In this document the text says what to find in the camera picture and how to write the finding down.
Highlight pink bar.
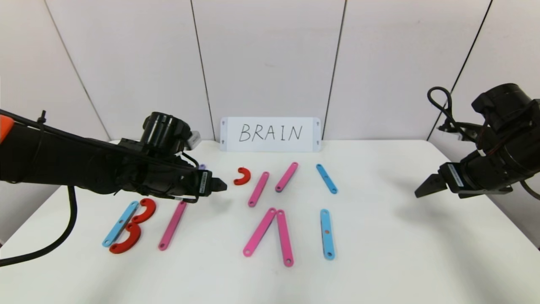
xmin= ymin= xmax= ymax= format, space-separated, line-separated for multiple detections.
xmin=276 ymin=210 xmax=294 ymax=267
xmin=159 ymin=201 xmax=187 ymax=251
xmin=243 ymin=208 xmax=277 ymax=258
xmin=248 ymin=171 xmax=270 ymax=208
xmin=275 ymin=162 xmax=299 ymax=193

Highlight medium red arc piece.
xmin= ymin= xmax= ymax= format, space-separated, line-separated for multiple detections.
xmin=131 ymin=198 xmax=157 ymax=224

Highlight large red arc piece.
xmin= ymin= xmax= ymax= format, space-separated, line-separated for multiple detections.
xmin=109 ymin=223 xmax=142 ymax=255

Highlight blue bar with three holes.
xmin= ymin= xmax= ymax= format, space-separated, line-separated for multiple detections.
xmin=320 ymin=209 xmax=336 ymax=261

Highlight long blue flat bar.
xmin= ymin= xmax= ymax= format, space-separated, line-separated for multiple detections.
xmin=102 ymin=201 xmax=140 ymax=248

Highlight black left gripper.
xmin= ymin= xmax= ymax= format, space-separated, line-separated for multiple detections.
xmin=164 ymin=166 xmax=228 ymax=199

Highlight short blue flat bar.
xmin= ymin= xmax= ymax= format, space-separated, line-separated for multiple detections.
xmin=316 ymin=164 xmax=338 ymax=195

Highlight white BRAIN sign card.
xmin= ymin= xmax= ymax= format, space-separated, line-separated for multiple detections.
xmin=220 ymin=117 xmax=322 ymax=152

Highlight looped black cable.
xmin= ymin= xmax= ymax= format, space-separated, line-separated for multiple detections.
xmin=427 ymin=87 xmax=477 ymax=140

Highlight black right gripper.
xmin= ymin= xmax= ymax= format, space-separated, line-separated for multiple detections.
xmin=414 ymin=149 xmax=505 ymax=198

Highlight small red arc piece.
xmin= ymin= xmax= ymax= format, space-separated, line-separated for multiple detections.
xmin=233 ymin=167 xmax=252 ymax=186

